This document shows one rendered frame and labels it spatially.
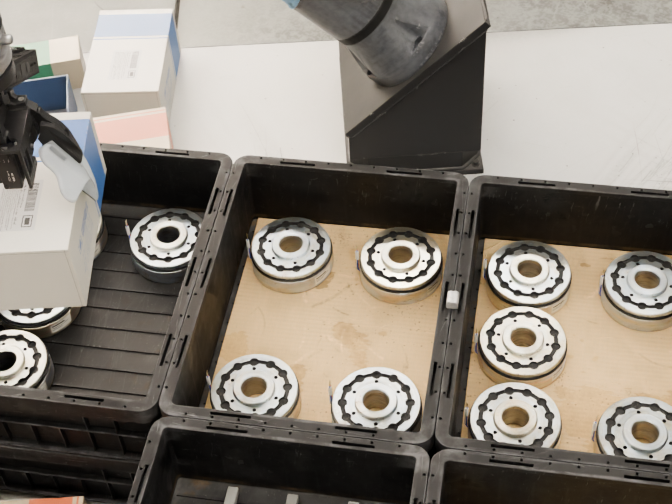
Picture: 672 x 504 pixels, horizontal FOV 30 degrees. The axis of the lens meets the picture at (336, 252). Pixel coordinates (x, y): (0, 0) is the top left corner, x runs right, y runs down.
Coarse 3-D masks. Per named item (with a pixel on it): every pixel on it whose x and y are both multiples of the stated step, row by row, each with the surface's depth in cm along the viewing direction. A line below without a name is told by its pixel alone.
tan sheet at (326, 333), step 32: (320, 224) 165; (352, 256) 161; (256, 288) 158; (320, 288) 158; (352, 288) 158; (256, 320) 155; (288, 320) 155; (320, 320) 154; (352, 320) 154; (384, 320) 154; (416, 320) 154; (224, 352) 152; (256, 352) 152; (288, 352) 151; (320, 352) 151; (352, 352) 151; (384, 352) 151; (416, 352) 150; (320, 384) 148; (416, 384) 147; (320, 416) 145
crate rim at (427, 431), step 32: (256, 160) 159; (288, 160) 159; (224, 192) 156; (224, 224) 152; (448, 256) 147; (448, 288) 144; (192, 320) 143; (448, 320) 141; (192, 416) 134; (224, 416) 134; (256, 416) 134
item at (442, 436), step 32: (480, 192) 154; (576, 192) 153; (608, 192) 152; (640, 192) 152; (448, 352) 138; (448, 384) 137; (448, 416) 132; (448, 448) 130; (480, 448) 130; (512, 448) 130; (544, 448) 129
